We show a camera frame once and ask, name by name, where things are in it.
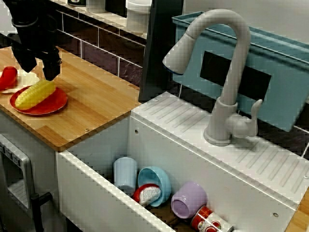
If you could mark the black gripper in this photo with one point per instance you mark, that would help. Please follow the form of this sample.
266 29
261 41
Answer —
36 38

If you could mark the yellow toy corn cob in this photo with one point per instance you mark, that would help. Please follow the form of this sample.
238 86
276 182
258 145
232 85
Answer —
35 95

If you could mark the red toy pepper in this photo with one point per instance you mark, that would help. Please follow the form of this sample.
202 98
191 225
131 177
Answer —
7 77

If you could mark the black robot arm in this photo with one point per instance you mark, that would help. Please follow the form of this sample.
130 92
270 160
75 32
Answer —
21 12

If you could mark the cream scalloped plate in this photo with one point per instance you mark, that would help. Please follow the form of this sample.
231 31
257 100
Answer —
26 79

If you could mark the red round plate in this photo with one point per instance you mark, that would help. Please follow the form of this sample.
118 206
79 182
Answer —
55 101

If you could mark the dark can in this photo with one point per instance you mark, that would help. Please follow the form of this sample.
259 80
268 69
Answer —
76 2

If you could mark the white plastic container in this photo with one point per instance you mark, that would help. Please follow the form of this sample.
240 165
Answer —
138 17
95 6

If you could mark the grey toy dishwasher panel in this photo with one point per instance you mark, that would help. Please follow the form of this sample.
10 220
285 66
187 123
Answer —
17 181

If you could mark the light blue plastic cup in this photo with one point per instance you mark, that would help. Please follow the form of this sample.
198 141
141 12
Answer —
125 174

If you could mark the white toy sink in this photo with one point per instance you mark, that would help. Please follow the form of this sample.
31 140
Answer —
181 113

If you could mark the light blue plastic bowl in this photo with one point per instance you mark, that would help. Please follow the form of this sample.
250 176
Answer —
157 178

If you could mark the red and white toy food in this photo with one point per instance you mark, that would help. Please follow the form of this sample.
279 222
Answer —
148 194

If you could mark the grey toy faucet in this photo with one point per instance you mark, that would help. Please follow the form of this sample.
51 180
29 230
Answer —
239 48

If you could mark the purple plastic cup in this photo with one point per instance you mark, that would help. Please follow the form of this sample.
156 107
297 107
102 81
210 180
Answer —
188 200

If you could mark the red tomato can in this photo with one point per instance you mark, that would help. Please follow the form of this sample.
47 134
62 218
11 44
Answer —
207 220

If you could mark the teal plastic bin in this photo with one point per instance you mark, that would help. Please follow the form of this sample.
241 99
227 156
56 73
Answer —
285 67

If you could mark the black upright post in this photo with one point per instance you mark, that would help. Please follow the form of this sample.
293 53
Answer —
159 48

